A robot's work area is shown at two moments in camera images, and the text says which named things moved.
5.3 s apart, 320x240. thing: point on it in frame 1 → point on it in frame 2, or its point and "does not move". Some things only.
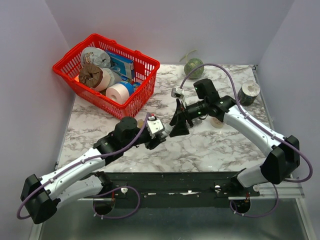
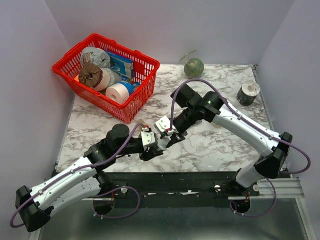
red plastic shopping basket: [145, 69] does not move
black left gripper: [151, 145] → [152, 154]
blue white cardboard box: [126, 66] does not move
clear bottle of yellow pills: [140, 123] does not move
